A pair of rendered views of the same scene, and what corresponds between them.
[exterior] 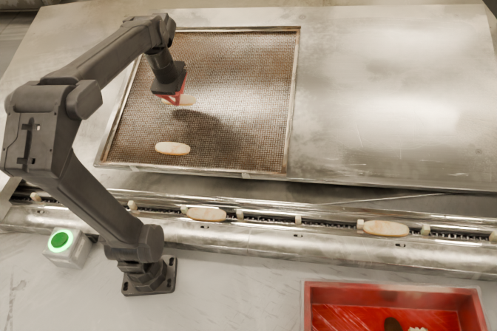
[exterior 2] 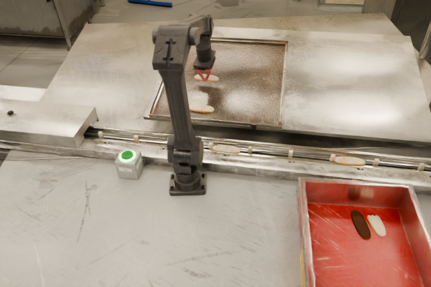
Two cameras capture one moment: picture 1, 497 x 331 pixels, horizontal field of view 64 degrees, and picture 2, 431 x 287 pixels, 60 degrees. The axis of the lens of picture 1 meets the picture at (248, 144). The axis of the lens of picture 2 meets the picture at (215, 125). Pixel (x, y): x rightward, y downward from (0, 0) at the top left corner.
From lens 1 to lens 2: 0.50 m
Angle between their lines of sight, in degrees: 11
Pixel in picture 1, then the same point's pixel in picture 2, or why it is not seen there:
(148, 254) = (197, 156)
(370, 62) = (335, 65)
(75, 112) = (193, 38)
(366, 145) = (335, 112)
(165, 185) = not seen: hidden behind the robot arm
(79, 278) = (136, 184)
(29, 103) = (169, 32)
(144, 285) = (188, 184)
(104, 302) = (156, 198)
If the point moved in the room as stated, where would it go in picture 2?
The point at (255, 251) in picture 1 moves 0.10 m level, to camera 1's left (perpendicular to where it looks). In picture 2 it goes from (262, 170) to (232, 173)
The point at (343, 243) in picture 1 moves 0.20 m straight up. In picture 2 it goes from (322, 166) to (332, 120)
